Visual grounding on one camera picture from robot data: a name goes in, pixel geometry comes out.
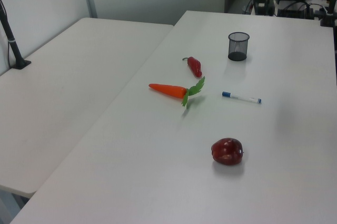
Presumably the black camera pole with base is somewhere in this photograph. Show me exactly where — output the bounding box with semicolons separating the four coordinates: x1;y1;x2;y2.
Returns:
0;0;32;70

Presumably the blue white marker pen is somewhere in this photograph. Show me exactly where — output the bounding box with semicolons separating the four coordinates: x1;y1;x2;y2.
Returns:
222;91;262;105

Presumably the white folding table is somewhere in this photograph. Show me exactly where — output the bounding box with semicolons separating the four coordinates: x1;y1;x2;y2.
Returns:
0;17;175;198

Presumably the black camera stand with clamp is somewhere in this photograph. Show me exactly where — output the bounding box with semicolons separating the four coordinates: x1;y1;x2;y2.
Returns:
319;0;337;27

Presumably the black mesh pen holder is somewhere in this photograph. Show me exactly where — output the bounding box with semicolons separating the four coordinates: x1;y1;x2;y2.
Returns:
227;32;250;61

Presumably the dark red apple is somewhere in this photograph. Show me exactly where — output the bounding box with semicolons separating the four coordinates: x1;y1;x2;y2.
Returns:
211;137;244;166

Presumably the orange carrot with green leaves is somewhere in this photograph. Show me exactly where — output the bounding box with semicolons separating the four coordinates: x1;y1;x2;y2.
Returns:
148;76;206;109

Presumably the red chili pepper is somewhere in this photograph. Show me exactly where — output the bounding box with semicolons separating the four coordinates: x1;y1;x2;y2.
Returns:
182;56;203;79

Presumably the black electronics box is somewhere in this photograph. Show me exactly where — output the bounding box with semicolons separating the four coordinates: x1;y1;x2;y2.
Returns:
276;7;314;20

